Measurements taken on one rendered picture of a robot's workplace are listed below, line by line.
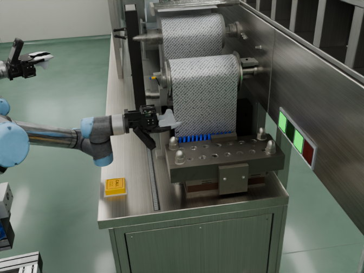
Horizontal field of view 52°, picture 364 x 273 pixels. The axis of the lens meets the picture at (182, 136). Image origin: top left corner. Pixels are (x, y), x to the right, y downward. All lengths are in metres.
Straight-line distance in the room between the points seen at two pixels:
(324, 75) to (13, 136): 0.82
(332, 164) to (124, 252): 0.78
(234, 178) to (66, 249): 1.49
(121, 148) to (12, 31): 5.74
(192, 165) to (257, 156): 0.23
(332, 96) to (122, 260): 0.90
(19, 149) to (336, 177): 0.84
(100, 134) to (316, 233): 1.66
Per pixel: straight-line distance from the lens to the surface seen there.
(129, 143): 1.65
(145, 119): 1.32
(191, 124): 1.38
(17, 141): 1.13
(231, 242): 1.43
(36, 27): 7.11
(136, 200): 1.32
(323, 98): 0.96
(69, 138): 1.43
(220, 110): 1.38
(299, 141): 1.09
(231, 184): 1.29
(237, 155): 1.30
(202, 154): 1.30
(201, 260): 1.46
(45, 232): 2.69
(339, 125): 0.91
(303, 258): 2.40
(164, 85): 1.34
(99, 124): 1.33
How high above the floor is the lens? 1.74
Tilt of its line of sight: 30 degrees down
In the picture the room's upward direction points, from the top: 3 degrees counter-clockwise
